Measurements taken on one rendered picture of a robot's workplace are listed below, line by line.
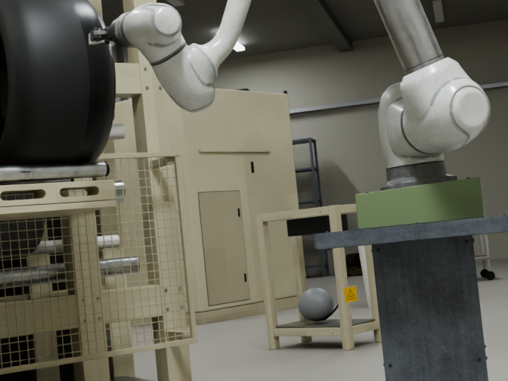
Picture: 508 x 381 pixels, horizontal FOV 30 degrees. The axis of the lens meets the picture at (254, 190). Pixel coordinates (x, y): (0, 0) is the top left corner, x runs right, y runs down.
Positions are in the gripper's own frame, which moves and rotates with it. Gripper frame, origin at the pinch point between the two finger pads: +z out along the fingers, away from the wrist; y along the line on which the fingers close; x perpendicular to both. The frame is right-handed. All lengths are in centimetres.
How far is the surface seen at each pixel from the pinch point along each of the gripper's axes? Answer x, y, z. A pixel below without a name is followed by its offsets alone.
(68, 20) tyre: -6.0, 1.8, 14.7
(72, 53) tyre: 3.4, 2.5, 10.4
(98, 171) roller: 36.8, -7.7, 18.6
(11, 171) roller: 35.6, 18.1, 18.6
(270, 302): 127, -203, 221
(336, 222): 77, -216, 174
